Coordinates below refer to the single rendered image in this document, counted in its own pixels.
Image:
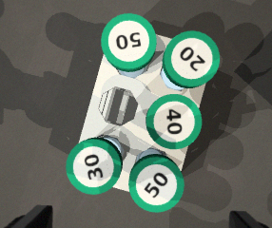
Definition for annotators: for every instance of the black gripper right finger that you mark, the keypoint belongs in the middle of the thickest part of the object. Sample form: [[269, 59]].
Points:
[[241, 219]]

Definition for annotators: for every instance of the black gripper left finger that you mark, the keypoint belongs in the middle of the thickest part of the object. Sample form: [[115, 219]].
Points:
[[38, 217]]

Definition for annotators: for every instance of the white tube rack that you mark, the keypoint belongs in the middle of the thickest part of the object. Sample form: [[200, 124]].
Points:
[[118, 108]]

